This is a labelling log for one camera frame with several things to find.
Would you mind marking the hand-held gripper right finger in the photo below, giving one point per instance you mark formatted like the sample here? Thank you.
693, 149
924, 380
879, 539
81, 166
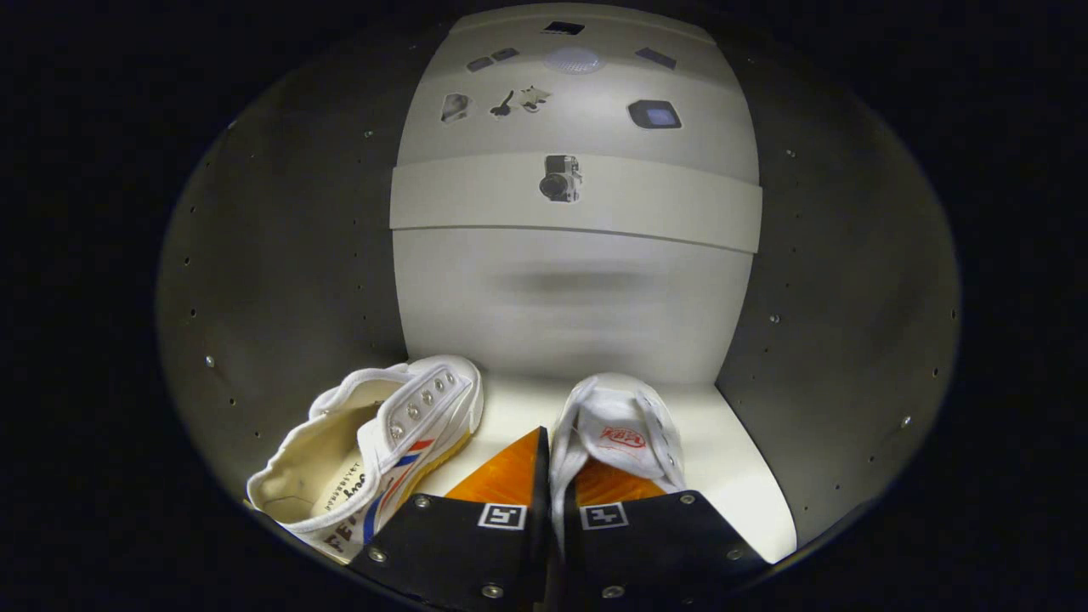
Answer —
646, 552

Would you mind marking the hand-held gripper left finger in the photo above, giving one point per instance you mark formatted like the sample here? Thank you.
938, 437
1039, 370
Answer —
541, 544

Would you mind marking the white shoe red logo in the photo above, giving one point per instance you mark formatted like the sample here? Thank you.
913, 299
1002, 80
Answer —
620, 416

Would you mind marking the white shoe yellow sole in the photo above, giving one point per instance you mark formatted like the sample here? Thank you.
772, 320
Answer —
399, 442

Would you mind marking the grey shoe cabinet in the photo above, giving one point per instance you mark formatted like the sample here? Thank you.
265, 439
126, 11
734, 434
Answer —
280, 255

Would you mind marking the round white puck light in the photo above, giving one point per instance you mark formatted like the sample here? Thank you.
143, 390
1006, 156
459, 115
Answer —
575, 59

